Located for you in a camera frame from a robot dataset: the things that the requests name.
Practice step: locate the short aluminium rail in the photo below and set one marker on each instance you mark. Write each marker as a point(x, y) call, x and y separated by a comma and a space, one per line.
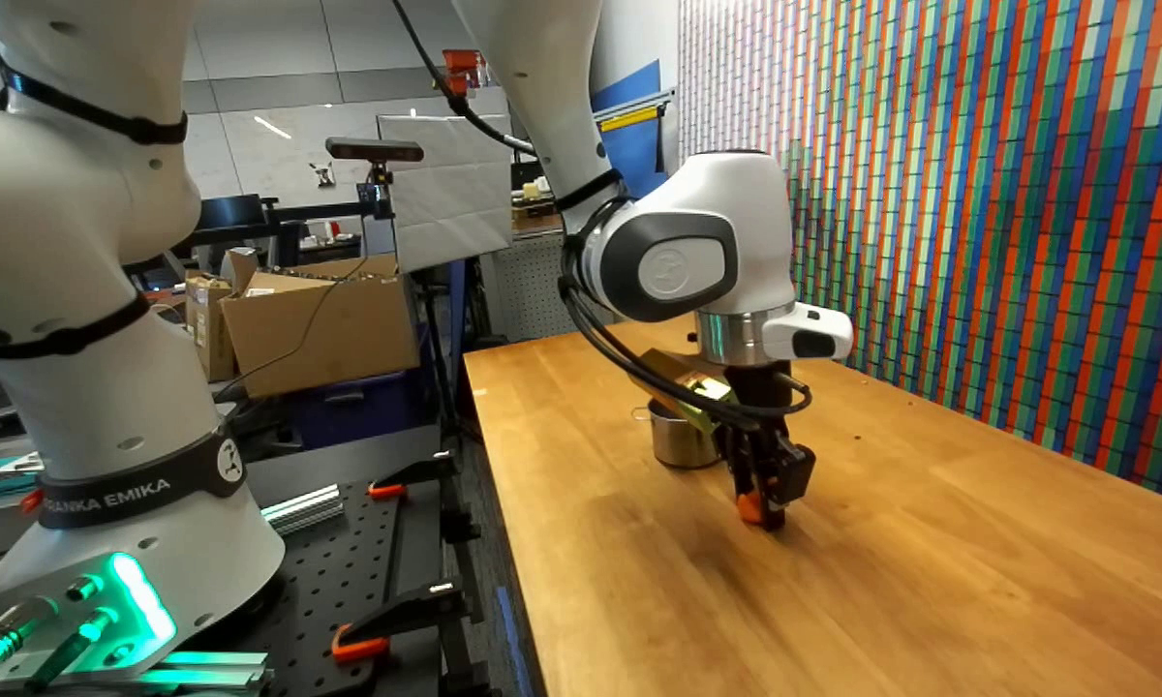
point(304, 508)

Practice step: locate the small steel pot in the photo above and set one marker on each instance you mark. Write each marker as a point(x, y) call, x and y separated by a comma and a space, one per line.
point(679, 440)

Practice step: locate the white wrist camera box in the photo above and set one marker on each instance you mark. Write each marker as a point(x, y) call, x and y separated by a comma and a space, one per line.
point(806, 329)

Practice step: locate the black stereo camera on stand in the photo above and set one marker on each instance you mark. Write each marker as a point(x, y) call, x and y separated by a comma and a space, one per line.
point(375, 154)

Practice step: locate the cardboard box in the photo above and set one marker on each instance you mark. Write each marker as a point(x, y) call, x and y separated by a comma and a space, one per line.
point(317, 323)

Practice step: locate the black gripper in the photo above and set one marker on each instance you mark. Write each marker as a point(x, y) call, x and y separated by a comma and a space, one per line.
point(759, 421)

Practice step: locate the orange rubber duck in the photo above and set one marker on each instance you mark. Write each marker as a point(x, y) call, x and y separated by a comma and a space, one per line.
point(752, 511)

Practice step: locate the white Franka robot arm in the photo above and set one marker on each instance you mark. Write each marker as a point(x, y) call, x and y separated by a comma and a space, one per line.
point(89, 256)

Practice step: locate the white panel board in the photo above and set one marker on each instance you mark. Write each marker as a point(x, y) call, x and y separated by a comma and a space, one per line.
point(451, 188)

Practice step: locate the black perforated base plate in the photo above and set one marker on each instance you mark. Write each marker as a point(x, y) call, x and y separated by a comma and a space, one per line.
point(336, 581)

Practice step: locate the green lit aluminium rail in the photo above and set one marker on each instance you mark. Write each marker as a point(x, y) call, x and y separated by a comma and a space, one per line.
point(155, 668)

